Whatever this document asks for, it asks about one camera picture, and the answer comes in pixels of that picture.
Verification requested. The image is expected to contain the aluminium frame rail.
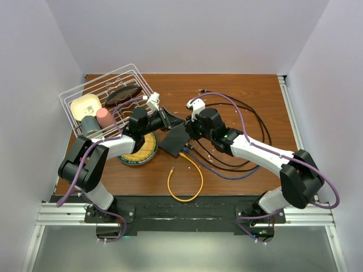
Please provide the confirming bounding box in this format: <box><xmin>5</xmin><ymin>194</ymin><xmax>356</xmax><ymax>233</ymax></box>
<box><xmin>23</xmin><ymin>203</ymin><xmax>348</xmax><ymax>271</ymax></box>

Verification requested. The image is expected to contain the yellow ethernet cable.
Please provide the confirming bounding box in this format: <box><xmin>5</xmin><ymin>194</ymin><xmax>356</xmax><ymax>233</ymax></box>
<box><xmin>167</xmin><ymin>151</ymin><xmax>205</xmax><ymax>202</ymax></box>

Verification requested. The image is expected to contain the grey green mug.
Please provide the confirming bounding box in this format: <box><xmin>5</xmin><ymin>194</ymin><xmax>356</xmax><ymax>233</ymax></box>
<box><xmin>75</xmin><ymin>115</ymin><xmax>102</xmax><ymax>138</ymax></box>

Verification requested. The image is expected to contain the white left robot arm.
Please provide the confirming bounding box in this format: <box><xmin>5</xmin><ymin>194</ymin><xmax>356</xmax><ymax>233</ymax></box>
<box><xmin>56</xmin><ymin>107</ymin><xmax>191</xmax><ymax>222</ymax></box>

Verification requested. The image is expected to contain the dark brown oval plate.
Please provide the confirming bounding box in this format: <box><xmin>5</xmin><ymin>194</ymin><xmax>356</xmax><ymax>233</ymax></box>
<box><xmin>104</xmin><ymin>85</ymin><xmax>142</xmax><ymax>108</ymax></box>

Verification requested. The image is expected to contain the white wire dish rack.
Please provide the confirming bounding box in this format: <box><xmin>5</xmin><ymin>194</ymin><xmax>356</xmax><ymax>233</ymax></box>
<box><xmin>59</xmin><ymin>63</ymin><xmax>154</xmax><ymax>137</ymax></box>

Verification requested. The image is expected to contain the yellow green rimmed plate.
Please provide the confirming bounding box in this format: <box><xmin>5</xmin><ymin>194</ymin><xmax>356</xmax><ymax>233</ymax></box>
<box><xmin>119</xmin><ymin>133</ymin><xmax>158</xmax><ymax>166</ymax></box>

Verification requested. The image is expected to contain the black ethernet cable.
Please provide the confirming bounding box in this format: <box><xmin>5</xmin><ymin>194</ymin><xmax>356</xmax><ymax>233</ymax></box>
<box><xmin>187</xmin><ymin>103</ymin><xmax>272</xmax><ymax>172</ymax></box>
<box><xmin>198</xmin><ymin>89</ymin><xmax>269</xmax><ymax>168</ymax></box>

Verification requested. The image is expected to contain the pink cup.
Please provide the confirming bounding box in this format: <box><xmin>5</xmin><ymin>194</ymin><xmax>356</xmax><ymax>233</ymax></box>
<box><xmin>96</xmin><ymin>108</ymin><xmax>114</xmax><ymax>129</ymax></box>

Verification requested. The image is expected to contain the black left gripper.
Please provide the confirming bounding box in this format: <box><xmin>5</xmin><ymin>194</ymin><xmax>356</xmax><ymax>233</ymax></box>
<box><xmin>141</xmin><ymin>106</ymin><xmax>185</xmax><ymax>136</ymax></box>

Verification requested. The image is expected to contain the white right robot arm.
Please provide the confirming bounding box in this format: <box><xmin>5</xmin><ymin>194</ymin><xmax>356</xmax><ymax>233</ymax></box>
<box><xmin>185</xmin><ymin>108</ymin><xmax>324</xmax><ymax>223</ymax></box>

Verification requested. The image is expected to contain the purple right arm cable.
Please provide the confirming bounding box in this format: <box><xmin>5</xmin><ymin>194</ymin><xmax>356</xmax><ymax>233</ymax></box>
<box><xmin>189</xmin><ymin>92</ymin><xmax>340</xmax><ymax>244</ymax></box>

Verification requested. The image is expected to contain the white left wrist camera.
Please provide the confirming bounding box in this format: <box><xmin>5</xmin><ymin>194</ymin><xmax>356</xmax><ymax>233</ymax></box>
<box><xmin>142</xmin><ymin>92</ymin><xmax>159</xmax><ymax>112</ymax></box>

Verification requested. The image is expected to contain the blue ethernet cable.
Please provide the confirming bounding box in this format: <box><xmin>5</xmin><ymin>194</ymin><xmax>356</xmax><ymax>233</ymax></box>
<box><xmin>183</xmin><ymin>147</ymin><xmax>261</xmax><ymax>180</ymax></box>

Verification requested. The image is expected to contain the black network switch box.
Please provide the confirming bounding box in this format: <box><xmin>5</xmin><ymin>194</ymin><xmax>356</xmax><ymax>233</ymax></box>
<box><xmin>159</xmin><ymin>125</ymin><xmax>191</xmax><ymax>158</ymax></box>

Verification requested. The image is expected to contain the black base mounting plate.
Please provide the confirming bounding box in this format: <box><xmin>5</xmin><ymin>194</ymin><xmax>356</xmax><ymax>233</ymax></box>
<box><xmin>85</xmin><ymin>195</ymin><xmax>286</xmax><ymax>239</ymax></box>

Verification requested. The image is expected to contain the cream square bowl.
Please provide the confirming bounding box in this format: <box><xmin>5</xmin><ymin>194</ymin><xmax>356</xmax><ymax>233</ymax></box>
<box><xmin>70</xmin><ymin>94</ymin><xmax>102</xmax><ymax>121</ymax></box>

